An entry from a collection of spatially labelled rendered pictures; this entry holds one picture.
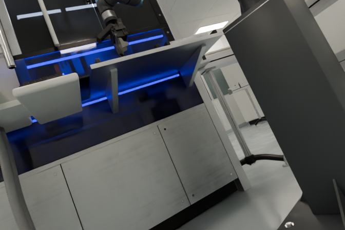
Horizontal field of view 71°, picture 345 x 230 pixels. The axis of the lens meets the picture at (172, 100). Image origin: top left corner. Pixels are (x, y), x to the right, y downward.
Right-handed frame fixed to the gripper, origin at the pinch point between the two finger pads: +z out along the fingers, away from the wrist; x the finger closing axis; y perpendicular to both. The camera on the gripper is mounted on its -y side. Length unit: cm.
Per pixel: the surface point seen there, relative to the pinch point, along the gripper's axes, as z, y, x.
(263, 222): 99, 22, -21
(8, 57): 8, -45, -34
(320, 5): 13, 121, -27
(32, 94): 21, -42, -33
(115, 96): 20.0, -10.0, 4.7
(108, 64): 12.5, -12.8, -19.5
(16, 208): 52, -62, -3
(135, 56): 12.1, -0.2, -19.7
